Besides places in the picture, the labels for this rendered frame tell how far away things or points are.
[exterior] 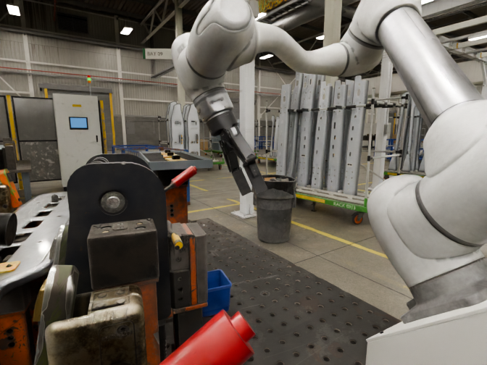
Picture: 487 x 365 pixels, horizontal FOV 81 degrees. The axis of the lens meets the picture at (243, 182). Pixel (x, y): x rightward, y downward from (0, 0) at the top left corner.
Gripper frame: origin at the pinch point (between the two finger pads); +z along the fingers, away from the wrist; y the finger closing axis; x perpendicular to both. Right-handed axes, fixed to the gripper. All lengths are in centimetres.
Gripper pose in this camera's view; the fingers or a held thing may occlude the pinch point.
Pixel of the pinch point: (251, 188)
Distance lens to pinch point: 74.1
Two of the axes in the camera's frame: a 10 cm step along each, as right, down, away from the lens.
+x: 8.8, -4.1, 2.6
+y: 2.5, -0.8, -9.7
